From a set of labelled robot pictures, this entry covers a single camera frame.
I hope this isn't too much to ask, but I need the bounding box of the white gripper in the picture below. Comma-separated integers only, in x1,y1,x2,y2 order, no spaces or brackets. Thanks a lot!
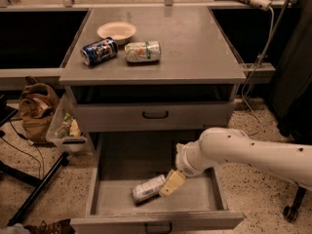
159,140,209,197

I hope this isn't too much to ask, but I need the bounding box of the clear plastic water bottle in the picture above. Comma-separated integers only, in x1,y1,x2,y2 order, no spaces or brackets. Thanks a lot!
132,175,166,204

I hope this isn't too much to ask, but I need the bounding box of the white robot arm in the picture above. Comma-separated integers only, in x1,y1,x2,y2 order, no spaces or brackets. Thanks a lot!
159,128,312,197

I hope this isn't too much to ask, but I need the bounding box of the open grey lower drawer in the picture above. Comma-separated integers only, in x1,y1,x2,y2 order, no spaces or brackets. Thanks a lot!
71,131,245,234

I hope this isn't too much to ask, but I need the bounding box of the grey upper drawer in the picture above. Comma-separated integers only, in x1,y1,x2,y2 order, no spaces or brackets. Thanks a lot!
73,101,235,132

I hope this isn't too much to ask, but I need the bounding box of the grey drawer cabinet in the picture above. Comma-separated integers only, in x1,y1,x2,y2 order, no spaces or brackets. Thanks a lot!
60,6,245,137

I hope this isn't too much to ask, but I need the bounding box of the clear plastic storage bin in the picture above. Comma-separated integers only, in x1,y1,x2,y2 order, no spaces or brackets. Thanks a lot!
46,94,89,153

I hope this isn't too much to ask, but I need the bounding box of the camouflage shoe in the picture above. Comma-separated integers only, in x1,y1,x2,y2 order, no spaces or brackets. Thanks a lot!
25,219,75,234

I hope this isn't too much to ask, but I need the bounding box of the black office chair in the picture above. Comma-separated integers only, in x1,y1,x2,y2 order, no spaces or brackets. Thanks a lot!
283,187,306,222

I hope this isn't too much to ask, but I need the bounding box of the white green soda can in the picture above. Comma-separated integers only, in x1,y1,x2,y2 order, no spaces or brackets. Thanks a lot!
125,41,161,63

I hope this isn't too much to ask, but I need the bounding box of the blue soda can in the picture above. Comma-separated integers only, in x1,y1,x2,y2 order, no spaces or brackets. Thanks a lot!
80,37,118,65

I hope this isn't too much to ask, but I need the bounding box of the brown fabric bag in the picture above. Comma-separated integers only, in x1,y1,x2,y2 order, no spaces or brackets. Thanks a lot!
19,76,59,144

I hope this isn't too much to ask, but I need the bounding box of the black tripod stand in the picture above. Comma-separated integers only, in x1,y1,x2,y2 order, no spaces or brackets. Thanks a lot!
0,95,69,226

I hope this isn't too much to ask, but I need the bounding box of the grey cable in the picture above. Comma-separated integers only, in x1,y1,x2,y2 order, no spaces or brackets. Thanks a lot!
226,5,276,137

